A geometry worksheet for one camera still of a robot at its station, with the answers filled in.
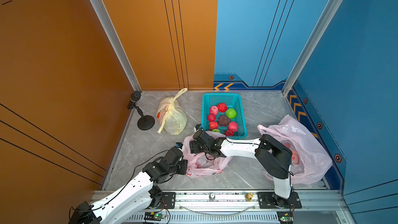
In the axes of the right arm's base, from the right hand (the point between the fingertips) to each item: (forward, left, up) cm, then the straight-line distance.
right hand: (193, 144), depth 89 cm
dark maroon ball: (+15, -18, +3) cm, 24 cm away
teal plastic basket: (+23, -20, 0) cm, 30 cm away
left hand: (-10, +2, 0) cm, 10 cm away
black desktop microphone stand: (+16, +32, 0) cm, 35 cm away
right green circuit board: (-33, -44, -6) cm, 56 cm away
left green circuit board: (-33, +18, -5) cm, 38 cm away
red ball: (+25, -18, +4) cm, 31 cm away
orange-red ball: (+11, -12, +3) cm, 17 cm away
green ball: (+20, -24, +3) cm, 31 cm away
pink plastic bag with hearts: (-13, -57, +9) cm, 59 cm away
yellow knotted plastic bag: (+14, +13, +9) cm, 22 cm away
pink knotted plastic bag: (-10, -4, -3) cm, 12 cm away
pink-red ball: (+11, -24, +3) cm, 26 cm away
